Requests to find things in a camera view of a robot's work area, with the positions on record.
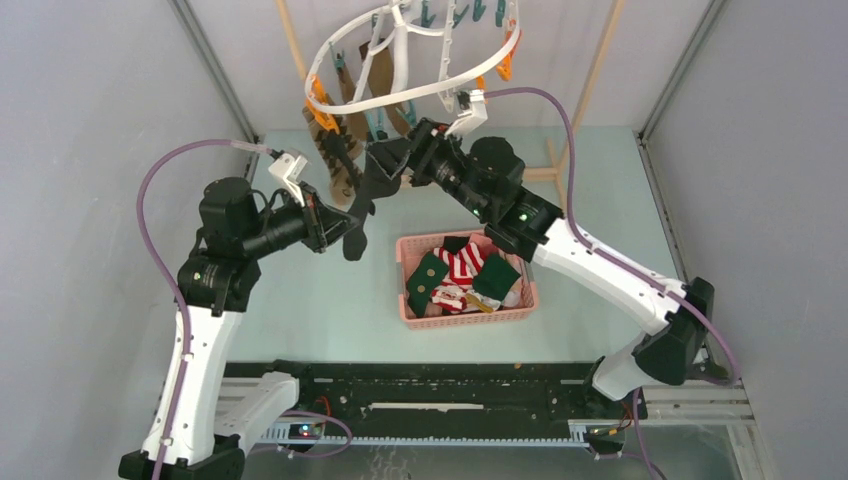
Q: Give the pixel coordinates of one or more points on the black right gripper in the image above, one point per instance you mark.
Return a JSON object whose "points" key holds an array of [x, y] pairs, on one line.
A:
{"points": [[427, 142]]}

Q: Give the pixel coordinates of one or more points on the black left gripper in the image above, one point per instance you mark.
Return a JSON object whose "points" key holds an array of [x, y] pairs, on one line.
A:
{"points": [[323, 223]]}

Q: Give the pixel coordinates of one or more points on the black blue white sock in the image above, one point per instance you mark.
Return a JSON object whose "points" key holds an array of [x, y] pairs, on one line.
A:
{"points": [[454, 244]]}

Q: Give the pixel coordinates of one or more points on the red white striped sock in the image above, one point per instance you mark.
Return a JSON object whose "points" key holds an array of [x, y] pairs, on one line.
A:
{"points": [[449, 294], [463, 266]]}

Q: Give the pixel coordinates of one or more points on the brown argyle sock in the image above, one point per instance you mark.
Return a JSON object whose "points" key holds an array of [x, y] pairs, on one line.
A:
{"points": [[318, 134]]}

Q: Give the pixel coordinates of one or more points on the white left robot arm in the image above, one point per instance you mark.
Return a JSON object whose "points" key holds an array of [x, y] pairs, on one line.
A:
{"points": [[187, 439]]}

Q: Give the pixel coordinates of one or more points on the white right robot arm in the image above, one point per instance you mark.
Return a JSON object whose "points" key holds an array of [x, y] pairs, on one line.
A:
{"points": [[672, 315]]}

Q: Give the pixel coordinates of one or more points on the white oval clip hanger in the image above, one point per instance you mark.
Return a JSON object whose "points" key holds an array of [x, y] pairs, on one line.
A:
{"points": [[438, 48]]}

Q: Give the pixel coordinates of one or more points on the pink plastic basket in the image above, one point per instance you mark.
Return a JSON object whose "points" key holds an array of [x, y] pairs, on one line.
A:
{"points": [[521, 301]]}

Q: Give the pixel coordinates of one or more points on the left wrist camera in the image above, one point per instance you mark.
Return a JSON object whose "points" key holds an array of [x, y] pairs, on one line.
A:
{"points": [[286, 170]]}

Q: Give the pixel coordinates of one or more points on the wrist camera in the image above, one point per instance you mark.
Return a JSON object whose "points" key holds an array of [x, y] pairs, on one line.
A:
{"points": [[473, 113], [286, 170]]}

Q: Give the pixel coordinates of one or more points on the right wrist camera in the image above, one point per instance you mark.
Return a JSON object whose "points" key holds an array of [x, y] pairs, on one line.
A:
{"points": [[473, 113]]}

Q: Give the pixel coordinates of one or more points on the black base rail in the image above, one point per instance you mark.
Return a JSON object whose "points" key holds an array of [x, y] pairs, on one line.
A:
{"points": [[474, 402]]}

